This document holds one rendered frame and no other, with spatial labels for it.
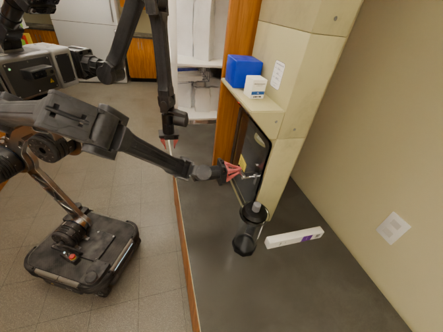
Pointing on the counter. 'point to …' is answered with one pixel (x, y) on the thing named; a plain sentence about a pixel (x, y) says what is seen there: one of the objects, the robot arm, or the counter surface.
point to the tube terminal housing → (292, 95)
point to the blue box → (241, 69)
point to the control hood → (260, 110)
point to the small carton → (255, 86)
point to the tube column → (312, 15)
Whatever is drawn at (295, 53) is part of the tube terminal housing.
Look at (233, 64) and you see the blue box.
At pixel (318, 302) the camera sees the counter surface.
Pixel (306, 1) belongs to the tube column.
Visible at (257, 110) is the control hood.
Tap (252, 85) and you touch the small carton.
